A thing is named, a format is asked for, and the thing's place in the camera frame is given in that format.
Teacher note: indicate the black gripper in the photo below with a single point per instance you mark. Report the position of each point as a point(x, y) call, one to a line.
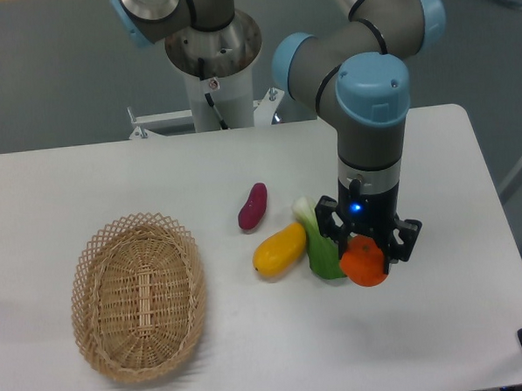
point(375, 213)

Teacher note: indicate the orange fruit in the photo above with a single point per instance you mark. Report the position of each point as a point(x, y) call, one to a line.
point(363, 262)

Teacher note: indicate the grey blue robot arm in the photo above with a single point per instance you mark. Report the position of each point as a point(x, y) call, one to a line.
point(356, 81)

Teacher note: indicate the green white bok choy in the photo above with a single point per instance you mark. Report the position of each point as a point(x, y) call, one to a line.
point(322, 252)

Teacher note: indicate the yellow mango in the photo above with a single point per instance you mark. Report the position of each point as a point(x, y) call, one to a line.
point(280, 250)

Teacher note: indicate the purple sweet potato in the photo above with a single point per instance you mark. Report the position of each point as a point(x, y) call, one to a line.
point(251, 214)

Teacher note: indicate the woven wicker basket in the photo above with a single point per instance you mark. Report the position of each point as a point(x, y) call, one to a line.
point(139, 298)

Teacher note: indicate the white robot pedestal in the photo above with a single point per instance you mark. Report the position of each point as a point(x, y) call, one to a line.
point(215, 104)

